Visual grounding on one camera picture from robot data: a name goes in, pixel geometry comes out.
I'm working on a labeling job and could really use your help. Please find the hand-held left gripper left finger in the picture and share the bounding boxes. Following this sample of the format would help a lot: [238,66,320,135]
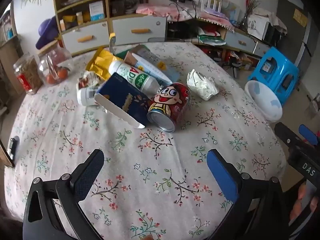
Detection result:
[22,149,105,240]

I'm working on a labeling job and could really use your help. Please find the yellow snack bag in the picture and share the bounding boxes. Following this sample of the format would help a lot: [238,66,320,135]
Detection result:
[86,47,124,80]

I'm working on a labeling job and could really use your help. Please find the white blue toothpaste box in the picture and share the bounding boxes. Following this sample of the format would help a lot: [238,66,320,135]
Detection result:
[132,53,173,87]

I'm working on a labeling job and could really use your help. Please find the yellow paper note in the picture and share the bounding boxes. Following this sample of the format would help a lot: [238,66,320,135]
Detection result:
[292,9,308,27]

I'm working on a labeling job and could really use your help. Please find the green white pack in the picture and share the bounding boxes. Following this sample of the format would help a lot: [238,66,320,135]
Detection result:
[197,34,227,46]

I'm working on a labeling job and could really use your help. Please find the white bottle with green label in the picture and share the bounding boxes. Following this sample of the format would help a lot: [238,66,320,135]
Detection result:
[109,60,164,97]

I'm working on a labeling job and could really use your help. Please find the small white yogurt bottle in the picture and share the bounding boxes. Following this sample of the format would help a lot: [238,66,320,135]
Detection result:
[77,85,102,106]

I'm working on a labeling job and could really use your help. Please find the red white snack wrapper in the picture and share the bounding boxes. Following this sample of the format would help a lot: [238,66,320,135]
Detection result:
[76,70,105,90]

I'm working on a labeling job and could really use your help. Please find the grey drawer with wooden handle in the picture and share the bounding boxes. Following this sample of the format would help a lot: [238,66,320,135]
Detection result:
[111,16,167,46]
[61,21,110,55]

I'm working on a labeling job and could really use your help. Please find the blue plastic stool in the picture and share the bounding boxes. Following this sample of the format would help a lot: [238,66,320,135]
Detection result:
[247,46,300,105]

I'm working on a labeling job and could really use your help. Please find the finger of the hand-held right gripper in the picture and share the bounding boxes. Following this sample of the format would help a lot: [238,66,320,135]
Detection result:
[274,122,304,153]
[299,124,319,146]

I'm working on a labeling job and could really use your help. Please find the black box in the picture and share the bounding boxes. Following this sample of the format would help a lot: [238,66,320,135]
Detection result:
[167,21,198,40]

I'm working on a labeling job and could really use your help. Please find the pink cloth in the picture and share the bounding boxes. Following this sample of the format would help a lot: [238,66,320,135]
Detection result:
[136,3,200,20]

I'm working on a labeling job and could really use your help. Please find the floral tablecloth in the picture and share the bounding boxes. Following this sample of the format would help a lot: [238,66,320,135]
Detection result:
[4,41,287,240]

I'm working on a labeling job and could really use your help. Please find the cloth covered microwave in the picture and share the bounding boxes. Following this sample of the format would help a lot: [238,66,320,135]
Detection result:
[247,7,288,44]

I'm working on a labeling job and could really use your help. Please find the dried branches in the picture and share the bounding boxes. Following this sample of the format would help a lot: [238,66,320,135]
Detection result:
[240,0,260,29]

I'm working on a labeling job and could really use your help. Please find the red cartoon drink can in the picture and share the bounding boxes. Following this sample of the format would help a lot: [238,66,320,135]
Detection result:
[147,82,191,133]

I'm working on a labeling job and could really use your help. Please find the clear plastic bottle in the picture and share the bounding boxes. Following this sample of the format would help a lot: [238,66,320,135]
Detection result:
[109,33,117,53]

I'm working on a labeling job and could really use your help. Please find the dark blue snack box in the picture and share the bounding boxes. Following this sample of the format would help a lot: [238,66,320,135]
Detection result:
[94,72,153,130]

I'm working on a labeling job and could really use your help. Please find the white plastic basin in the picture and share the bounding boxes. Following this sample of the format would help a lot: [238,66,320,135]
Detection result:
[244,80,283,123]

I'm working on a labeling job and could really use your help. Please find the white paper ball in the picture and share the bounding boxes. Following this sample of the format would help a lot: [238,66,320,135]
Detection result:
[187,69,220,101]

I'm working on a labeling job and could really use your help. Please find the wooden shelf cabinet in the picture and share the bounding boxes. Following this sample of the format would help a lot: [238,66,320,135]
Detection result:
[52,0,168,55]

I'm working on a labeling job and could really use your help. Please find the grey foil packet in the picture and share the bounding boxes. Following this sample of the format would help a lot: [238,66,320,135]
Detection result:
[135,44,167,71]

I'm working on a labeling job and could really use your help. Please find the purple hat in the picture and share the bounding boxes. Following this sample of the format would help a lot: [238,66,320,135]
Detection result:
[35,16,60,50]

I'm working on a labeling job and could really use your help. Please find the plastic jar with red label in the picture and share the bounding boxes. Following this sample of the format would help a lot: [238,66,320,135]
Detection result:
[13,54,43,95]

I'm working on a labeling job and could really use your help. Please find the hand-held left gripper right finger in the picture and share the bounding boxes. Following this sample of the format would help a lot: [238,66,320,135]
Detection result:
[207,149,290,240]

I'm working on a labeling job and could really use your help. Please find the white corner desk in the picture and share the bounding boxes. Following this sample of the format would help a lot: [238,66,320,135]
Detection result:
[166,12,273,60]

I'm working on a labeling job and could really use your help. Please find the clear plastic jar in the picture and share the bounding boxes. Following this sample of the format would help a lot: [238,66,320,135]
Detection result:
[38,47,75,85]

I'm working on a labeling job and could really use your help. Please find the person's right hand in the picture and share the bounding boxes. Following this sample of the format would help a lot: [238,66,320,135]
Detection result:
[289,184,318,224]

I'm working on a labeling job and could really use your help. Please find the white rack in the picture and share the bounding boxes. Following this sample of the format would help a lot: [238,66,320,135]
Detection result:
[205,0,224,14]

